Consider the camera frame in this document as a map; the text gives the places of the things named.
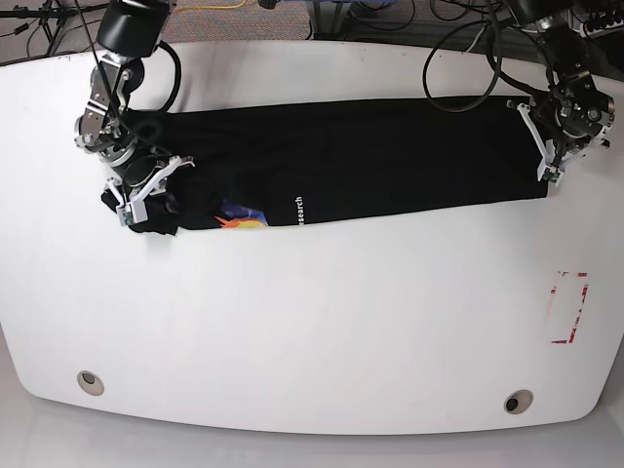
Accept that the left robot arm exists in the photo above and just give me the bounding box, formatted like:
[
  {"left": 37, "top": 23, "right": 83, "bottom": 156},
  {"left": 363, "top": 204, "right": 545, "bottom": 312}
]
[{"left": 421, "top": 1, "right": 615, "bottom": 185}]

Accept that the black tripod stand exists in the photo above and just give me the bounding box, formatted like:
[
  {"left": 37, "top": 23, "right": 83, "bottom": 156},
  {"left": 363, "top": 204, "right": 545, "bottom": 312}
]
[{"left": 0, "top": 0, "right": 106, "bottom": 56}]

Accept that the right table cable grommet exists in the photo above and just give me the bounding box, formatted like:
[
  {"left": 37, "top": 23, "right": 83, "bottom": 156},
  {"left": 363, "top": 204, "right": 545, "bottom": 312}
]
[{"left": 504, "top": 389, "right": 533, "bottom": 415}]

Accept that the white power strip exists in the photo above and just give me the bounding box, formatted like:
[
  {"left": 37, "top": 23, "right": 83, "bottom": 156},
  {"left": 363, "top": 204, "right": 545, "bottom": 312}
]
[{"left": 580, "top": 10, "right": 623, "bottom": 38}]

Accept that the yellow cable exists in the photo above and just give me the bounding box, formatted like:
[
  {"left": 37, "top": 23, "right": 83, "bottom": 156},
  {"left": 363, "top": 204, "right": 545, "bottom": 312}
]
[{"left": 175, "top": 0, "right": 250, "bottom": 14}]

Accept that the black T-shirt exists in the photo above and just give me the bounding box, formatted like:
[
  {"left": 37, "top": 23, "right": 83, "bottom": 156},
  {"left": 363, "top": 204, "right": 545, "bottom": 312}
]
[{"left": 128, "top": 97, "right": 548, "bottom": 235}]

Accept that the table cable grommet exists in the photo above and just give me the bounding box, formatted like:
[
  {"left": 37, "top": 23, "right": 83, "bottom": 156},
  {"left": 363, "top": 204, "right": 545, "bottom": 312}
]
[
  {"left": 77, "top": 371, "right": 104, "bottom": 397},
  {"left": 504, "top": 389, "right": 533, "bottom": 415}
]

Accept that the left table cable grommet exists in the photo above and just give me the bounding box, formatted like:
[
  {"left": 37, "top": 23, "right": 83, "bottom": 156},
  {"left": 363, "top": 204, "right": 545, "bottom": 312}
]
[{"left": 77, "top": 371, "right": 104, "bottom": 397}]

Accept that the red tape rectangle marking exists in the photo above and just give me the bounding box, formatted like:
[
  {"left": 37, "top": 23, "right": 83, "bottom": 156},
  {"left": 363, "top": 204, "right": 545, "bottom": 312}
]
[{"left": 547, "top": 271, "right": 589, "bottom": 344}]

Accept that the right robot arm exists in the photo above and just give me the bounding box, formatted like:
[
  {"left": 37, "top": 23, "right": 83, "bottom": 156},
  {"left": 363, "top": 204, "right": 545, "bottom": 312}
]
[{"left": 74, "top": 1, "right": 195, "bottom": 227}]

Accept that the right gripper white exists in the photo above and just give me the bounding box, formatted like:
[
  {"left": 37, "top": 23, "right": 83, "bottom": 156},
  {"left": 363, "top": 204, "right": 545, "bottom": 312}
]
[{"left": 104, "top": 154, "right": 195, "bottom": 227}]

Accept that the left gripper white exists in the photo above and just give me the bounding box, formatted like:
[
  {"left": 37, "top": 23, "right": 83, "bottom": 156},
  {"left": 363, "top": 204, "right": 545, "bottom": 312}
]
[{"left": 506, "top": 100, "right": 610, "bottom": 185}]

